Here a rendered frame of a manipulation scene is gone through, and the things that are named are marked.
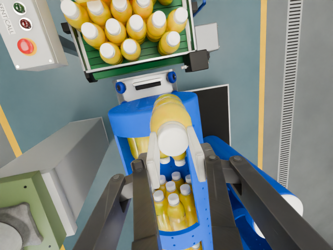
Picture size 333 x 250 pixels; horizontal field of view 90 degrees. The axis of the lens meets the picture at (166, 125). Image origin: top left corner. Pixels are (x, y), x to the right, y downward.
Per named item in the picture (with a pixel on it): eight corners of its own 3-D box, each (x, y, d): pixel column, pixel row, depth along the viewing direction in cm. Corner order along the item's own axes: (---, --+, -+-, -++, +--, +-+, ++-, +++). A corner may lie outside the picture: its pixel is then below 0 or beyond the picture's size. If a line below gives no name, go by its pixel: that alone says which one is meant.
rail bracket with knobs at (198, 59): (180, 73, 71) (186, 73, 62) (177, 55, 69) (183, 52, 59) (201, 69, 72) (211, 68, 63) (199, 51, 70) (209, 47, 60)
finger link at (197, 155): (195, 155, 14) (204, 154, 14) (186, 125, 21) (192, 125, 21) (198, 183, 15) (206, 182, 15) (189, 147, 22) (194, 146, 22)
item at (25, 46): (23, 55, 44) (20, 54, 43) (17, 40, 43) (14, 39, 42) (37, 52, 44) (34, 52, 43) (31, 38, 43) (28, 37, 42)
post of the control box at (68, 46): (102, 65, 147) (36, 43, 52) (101, 60, 146) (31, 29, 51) (107, 64, 147) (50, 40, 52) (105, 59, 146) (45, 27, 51)
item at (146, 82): (135, 88, 67) (134, 91, 56) (133, 82, 67) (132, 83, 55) (159, 83, 68) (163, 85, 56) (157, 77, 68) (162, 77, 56)
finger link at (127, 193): (149, 197, 14) (114, 203, 14) (152, 162, 18) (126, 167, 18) (146, 182, 13) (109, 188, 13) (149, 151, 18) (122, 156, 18)
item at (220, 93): (188, 212, 207) (191, 222, 193) (171, 91, 163) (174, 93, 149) (227, 202, 213) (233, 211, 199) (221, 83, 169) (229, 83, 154)
